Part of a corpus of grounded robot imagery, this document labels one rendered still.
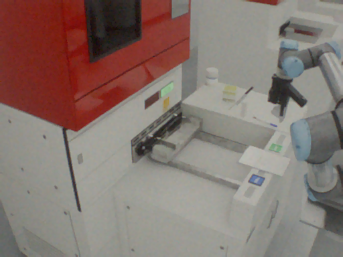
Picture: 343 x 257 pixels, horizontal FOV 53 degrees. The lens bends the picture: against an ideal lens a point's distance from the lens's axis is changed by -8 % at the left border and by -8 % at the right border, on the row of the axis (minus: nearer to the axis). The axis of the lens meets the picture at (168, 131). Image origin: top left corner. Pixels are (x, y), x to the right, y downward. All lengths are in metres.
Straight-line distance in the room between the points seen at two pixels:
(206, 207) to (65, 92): 0.74
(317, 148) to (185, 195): 0.72
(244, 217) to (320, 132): 0.53
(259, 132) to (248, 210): 0.57
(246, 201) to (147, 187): 0.48
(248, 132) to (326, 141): 0.88
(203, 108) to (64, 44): 1.00
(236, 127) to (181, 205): 0.56
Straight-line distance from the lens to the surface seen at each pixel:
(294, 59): 1.34
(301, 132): 1.04
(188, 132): 1.88
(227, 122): 1.90
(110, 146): 1.54
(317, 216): 1.60
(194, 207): 1.53
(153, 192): 1.60
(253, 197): 1.40
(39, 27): 1.21
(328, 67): 1.27
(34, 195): 1.78
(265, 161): 1.58
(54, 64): 1.20
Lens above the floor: 1.88
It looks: 32 degrees down
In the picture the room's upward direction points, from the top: straight up
